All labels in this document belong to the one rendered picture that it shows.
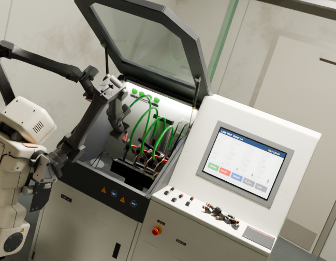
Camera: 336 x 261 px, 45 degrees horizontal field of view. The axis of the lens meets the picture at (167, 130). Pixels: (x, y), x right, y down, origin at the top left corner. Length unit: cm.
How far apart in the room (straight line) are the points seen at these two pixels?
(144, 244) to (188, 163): 53
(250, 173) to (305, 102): 235
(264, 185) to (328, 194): 235
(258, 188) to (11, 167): 132
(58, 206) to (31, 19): 186
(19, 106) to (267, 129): 133
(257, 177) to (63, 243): 129
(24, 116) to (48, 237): 115
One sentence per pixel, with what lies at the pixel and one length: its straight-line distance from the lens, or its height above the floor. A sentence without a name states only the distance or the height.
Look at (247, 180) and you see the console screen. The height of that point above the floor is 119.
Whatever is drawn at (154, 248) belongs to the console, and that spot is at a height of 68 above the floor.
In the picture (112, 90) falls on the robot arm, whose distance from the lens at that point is 166.
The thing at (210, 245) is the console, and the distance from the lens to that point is 226.
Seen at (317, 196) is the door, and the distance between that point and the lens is 470.
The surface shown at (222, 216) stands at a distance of 229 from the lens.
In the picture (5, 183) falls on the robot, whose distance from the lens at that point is 194.
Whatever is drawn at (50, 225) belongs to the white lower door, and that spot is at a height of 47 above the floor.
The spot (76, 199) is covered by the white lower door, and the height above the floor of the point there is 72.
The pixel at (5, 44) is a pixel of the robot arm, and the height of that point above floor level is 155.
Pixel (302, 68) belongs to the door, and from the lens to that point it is 465.
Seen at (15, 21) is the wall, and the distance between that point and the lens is 382.
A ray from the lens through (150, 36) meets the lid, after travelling 222.
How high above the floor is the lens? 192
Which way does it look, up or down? 15 degrees down
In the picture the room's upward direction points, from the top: 18 degrees clockwise
